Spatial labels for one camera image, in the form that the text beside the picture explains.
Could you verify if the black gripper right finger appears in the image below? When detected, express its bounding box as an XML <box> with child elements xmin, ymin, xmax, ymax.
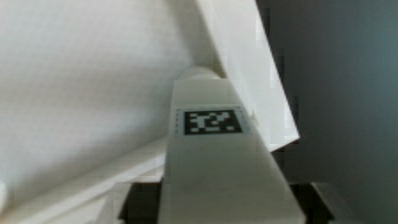
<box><xmin>290</xmin><ymin>181</ymin><xmax>361</xmax><ymax>224</ymax></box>

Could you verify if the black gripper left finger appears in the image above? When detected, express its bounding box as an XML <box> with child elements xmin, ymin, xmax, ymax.
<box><xmin>118</xmin><ymin>182</ymin><xmax>162</xmax><ymax>224</ymax></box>

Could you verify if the white desk leg with tag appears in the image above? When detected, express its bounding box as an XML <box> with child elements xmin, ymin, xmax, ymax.
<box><xmin>159</xmin><ymin>67</ymin><xmax>306</xmax><ymax>224</ymax></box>

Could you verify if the white desk top tray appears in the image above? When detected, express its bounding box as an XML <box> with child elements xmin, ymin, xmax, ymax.
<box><xmin>0</xmin><ymin>0</ymin><xmax>299</xmax><ymax>224</ymax></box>

